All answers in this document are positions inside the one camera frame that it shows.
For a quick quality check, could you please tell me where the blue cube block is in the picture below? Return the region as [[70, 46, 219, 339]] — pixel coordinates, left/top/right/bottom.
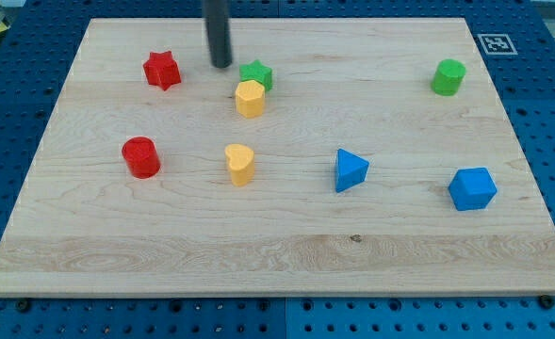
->
[[448, 168, 498, 211]]

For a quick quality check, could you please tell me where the green cylinder block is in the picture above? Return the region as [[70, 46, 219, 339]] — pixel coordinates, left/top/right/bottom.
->
[[431, 58, 466, 96]]

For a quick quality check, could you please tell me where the green star block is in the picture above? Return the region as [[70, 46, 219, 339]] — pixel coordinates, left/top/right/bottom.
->
[[239, 59, 273, 91]]

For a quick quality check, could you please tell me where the blue triangle block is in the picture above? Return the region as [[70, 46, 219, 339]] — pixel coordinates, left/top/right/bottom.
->
[[335, 149, 369, 193]]

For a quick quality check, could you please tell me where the white fiducial marker tag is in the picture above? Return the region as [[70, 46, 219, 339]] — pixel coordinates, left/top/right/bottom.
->
[[478, 33, 517, 56]]

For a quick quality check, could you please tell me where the yellow hexagon block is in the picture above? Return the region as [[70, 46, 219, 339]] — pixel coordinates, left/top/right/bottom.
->
[[235, 80, 265, 119]]

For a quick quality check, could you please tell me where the red star block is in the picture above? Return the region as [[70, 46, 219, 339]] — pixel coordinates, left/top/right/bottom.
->
[[143, 51, 182, 90]]

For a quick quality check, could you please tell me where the red cylinder block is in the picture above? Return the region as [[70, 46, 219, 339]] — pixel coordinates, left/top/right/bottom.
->
[[122, 137, 161, 179]]

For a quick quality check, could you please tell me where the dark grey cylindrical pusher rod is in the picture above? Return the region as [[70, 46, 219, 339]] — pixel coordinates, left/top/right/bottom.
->
[[202, 0, 233, 69]]

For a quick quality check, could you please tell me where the light wooden board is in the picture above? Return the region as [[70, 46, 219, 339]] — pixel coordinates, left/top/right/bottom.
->
[[0, 18, 555, 299]]

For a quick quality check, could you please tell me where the yellow heart block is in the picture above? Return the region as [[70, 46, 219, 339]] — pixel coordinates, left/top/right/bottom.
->
[[224, 144, 255, 186]]

